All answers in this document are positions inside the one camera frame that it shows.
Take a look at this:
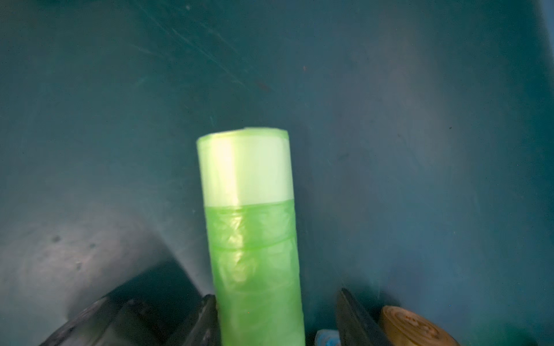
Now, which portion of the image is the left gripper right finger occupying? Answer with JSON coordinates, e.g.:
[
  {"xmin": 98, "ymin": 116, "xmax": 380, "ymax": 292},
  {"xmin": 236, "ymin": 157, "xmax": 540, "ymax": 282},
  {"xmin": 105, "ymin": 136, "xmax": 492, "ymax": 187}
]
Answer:
[{"xmin": 336, "ymin": 288, "xmax": 383, "ymax": 346}]

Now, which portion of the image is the blue trash bag roll left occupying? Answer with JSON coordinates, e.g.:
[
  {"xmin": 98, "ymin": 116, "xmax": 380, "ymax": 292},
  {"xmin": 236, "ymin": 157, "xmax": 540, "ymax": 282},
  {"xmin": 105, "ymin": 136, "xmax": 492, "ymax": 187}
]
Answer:
[{"xmin": 314, "ymin": 330, "xmax": 341, "ymax": 346}]

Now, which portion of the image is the dark teal storage box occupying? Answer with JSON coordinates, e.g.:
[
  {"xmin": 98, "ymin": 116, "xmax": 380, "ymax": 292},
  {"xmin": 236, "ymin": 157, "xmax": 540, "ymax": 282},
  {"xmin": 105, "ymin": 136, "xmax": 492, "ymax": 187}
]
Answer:
[{"xmin": 1, "ymin": 1, "xmax": 553, "ymax": 345}]

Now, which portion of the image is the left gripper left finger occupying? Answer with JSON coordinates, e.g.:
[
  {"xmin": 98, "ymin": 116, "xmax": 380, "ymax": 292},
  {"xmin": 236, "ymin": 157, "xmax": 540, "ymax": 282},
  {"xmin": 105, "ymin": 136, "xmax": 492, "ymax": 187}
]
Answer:
[{"xmin": 164, "ymin": 294, "xmax": 221, "ymax": 346}]

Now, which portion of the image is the green trash bag roll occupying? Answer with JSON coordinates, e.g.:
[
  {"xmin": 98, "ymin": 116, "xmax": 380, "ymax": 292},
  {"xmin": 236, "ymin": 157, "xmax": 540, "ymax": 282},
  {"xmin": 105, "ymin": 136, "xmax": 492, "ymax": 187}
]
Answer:
[{"xmin": 197, "ymin": 128, "xmax": 305, "ymax": 345}]

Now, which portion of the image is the orange trash bag roll left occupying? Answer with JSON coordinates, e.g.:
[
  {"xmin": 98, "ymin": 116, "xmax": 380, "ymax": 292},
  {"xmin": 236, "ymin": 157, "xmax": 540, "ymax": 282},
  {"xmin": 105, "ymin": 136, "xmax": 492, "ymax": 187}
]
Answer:
[{"xmin": 379, "ymin": 306, "xmax": 460, "ymax": 346}]

